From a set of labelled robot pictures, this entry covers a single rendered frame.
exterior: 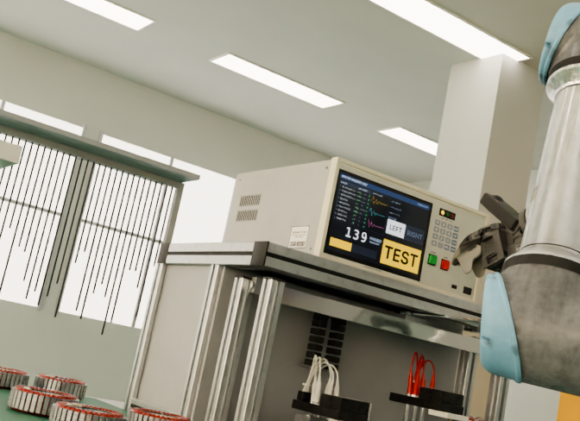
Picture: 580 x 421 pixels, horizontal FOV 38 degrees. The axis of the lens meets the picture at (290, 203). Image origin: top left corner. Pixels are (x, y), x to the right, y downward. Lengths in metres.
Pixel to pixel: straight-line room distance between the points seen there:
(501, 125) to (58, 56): 4.21
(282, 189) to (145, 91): 6.72
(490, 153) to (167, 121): 3.76
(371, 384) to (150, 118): 6.76
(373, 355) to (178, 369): 0.43
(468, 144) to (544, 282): 5.02
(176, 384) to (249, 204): 0.43
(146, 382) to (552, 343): 1.07
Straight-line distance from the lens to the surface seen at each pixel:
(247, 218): 1.87
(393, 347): 1.90
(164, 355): 1.79
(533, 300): 0.97
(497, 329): 0.96
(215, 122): 8.76
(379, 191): 1.71
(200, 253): 1.72
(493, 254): 1.64
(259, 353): 1.49
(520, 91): 6.14
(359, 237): 1.67
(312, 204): 1.67
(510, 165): 5.99
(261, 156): 9.00
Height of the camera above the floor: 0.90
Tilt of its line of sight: 11 degrees up
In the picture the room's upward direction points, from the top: 12 degrees clockwise
